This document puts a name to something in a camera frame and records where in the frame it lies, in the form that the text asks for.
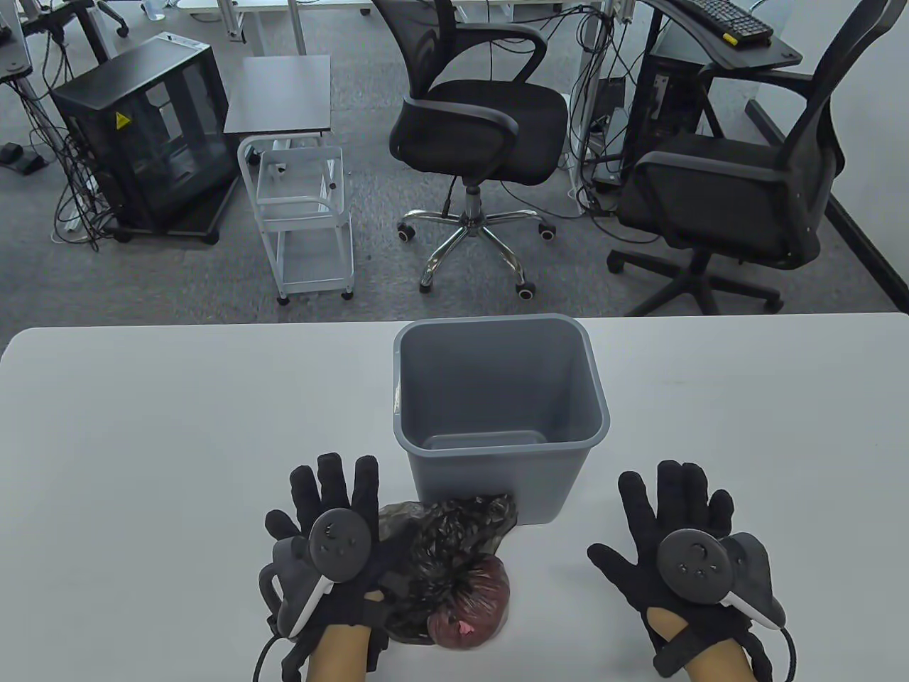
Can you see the person's left hand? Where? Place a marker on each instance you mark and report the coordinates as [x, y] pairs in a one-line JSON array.
[[348, 490]]

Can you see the person's right hand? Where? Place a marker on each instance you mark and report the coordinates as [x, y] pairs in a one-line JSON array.
[[639, 568]]

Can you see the grey translucent garbage bag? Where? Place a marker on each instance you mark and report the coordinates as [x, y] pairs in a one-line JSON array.
[[433, 547]]

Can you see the grey plastic trash bin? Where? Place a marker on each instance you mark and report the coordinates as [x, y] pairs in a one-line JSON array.
[[497, 383]]

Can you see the person's right forearm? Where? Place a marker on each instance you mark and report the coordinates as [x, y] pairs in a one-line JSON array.
[[714, 664]]

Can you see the person's left forearm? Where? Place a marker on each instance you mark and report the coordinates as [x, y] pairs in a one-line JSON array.
[[337, 657]]

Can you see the grey round tracking controller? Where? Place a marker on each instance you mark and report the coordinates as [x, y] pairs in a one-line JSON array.
[[337, 543], [692, 565]]

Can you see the black office chair right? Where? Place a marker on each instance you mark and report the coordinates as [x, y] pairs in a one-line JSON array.
[[717, 199]]

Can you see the black office chair chrome base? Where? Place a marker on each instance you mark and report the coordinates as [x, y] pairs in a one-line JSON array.
[[483, 121]]

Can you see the dark top side table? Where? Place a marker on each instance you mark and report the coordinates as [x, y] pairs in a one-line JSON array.
[[280, 92]]

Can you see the black glass equipment cabinet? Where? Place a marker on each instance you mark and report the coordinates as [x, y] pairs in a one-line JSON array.
[[142, 142]]

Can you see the black computer tower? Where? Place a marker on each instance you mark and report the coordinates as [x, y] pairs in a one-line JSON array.
[[660, 106]]

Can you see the white desk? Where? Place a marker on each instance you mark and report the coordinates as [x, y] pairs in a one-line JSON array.
[[295, 28]]

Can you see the black foot pedals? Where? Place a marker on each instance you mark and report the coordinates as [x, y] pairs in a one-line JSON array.
[[21, 158]]

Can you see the white desk leg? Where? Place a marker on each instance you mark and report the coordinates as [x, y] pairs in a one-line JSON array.
[[586, 85]]

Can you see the black desk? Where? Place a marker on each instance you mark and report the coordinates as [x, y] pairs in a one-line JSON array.
[[770, 53]]

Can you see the black keyboard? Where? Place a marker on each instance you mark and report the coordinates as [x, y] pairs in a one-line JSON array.
[[724, 18]]

